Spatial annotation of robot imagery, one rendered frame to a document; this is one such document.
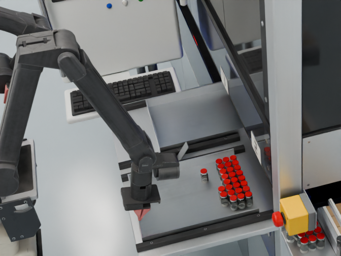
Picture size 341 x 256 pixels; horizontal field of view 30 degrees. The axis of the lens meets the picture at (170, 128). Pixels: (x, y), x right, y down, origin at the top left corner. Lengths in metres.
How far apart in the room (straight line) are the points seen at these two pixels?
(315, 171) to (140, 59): 1.09
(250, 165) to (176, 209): 0.28
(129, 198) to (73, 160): 1.73
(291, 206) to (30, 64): 0.75
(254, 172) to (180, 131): 0.31
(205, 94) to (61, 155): 1.42
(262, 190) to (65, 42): 0.81
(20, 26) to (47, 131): 1.89
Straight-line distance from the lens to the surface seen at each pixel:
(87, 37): 2.48
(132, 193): 1.73
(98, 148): 3.47
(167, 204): 1.91
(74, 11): 2.42
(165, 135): 2.12
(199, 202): 1.90
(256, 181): 1.94
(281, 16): 1.36
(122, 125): 1.54
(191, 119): 2.17
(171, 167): 1.68
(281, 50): 1.41
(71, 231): 3.11
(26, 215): 1.87
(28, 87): 1.43
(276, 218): 1.67
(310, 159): 1.66
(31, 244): 2.04
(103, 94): 1.47
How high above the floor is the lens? 2.29
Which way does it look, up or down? 41 degrees down
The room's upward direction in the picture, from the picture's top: 10 degrees counter-clockwise
